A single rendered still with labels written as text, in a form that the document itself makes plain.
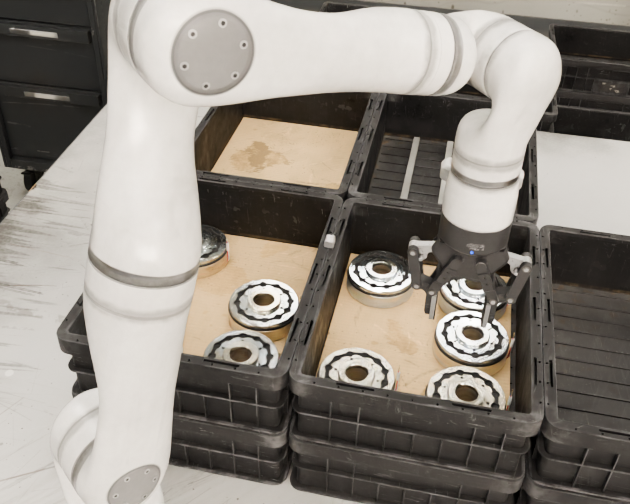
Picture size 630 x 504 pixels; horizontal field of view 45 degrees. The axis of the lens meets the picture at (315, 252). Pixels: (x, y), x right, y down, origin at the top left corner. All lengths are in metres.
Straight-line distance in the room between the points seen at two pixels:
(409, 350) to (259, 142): 0.62
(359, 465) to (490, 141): 0.48
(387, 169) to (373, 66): 0.88
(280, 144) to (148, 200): 0.95
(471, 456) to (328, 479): 0.20
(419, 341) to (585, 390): 0.23
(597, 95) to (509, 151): 1.97
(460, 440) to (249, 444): 0.28
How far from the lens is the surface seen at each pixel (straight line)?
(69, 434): 0.78
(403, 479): 1.04
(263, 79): 0.55
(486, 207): 0.79
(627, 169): 1.88
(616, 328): 1.23
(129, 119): 0.61
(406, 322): 1.15
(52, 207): 1.65
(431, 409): 0.91
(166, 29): 0.52
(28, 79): 2.73
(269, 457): 1.06
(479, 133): 0.75
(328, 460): 1.03
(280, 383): 0.93
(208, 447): 1.08
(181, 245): 0.62
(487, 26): 0.74
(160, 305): 0.63
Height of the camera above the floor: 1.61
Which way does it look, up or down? 38 degrees down
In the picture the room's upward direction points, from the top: 2 degrees clockwise
